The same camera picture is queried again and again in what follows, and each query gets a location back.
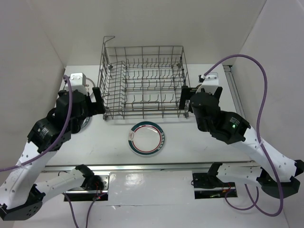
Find green rim lettered plate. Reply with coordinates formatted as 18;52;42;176
81;117;91;130

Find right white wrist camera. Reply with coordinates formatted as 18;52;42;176
196;72;219;94

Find aluminium right side rail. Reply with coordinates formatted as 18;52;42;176
223;65;246;119

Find aluminium front rail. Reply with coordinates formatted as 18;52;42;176
42;161;259;173

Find purple cable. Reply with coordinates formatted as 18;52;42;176
0;75;73;172
199;54;285;217

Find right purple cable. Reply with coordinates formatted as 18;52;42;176
199;54;285;217

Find green red rimmed white plate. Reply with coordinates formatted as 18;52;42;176
128;121;165;157

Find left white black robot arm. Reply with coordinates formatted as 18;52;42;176
0;87;105;221

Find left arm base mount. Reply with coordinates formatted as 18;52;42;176
65;172;110;202

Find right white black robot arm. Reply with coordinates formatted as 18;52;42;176
179;85;304;199

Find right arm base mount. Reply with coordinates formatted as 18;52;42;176
190;173;238;199

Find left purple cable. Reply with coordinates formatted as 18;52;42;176
0;75;73;172

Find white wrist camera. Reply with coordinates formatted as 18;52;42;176
196;72;219;94
69;73;88;95

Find white plate red characters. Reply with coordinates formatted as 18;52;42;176
85;77;95;96

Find grey wire dish rack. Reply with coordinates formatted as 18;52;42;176
97;36;190;121

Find aluminium rail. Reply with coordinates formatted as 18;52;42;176
223;65;246;119
42;161;259;173

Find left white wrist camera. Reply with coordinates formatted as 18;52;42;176
69;73;88;95

